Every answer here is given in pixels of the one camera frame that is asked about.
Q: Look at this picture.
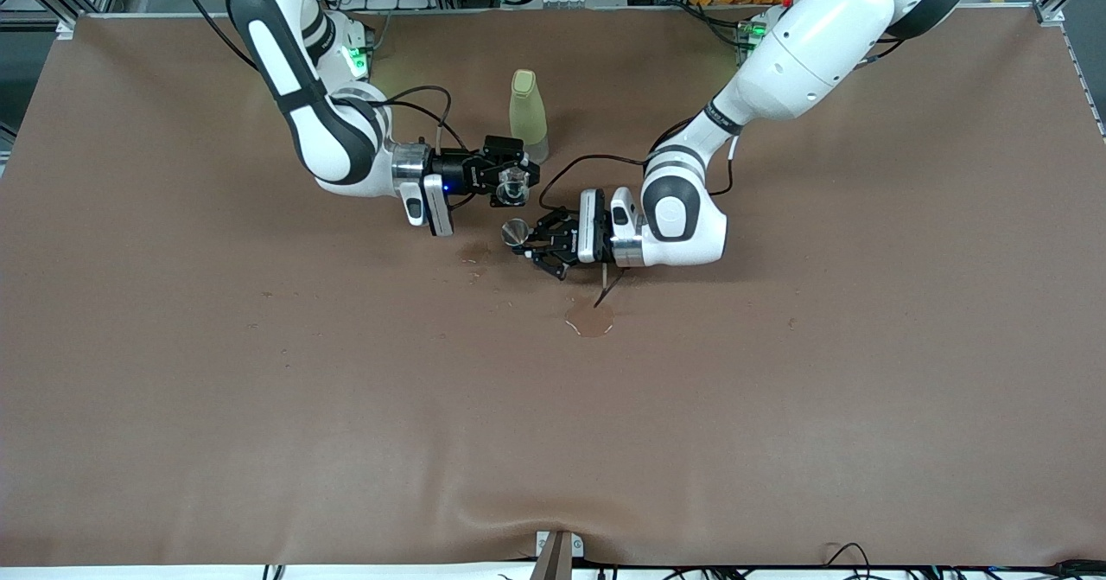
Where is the black cable loop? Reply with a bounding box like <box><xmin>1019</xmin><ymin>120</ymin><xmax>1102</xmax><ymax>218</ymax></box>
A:
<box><xmin>821</xmin><ymin>543</ymin><xmax>874</xmax><ymax>580</ymax></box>

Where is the green-sleeved glass shaker bottle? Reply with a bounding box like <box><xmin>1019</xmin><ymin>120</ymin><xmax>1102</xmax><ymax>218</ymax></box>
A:
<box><xmin>508</xmin><ymin>68</ymin><xmax>551</xmax><ymax>166</ymax></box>

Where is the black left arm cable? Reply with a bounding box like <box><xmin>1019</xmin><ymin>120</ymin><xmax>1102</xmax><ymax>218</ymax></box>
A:
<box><xmin>539</xmin><ymin>116</ymin><xmax>735</xmax><ymax>309</ymax></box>

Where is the brown table mat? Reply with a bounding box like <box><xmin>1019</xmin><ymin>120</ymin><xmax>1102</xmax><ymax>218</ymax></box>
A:
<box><xmin>0</xmin><ymin>5</ymin><xmax>1106</xmax><ymax>568</ymax></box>

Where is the large spilled liquid puddle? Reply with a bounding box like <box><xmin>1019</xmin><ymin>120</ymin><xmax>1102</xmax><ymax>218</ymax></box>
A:
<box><xmin>564</xmin><ymin>295</ymin><xmax>615</xmax><ymax>339</ymax></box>

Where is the clear glass measuring beaker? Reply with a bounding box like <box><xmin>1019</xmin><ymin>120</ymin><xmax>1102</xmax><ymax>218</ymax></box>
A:
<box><xmin>495</xmin><ymin>165</ymin><xmax>531</xmax><ymax>201</ymax></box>

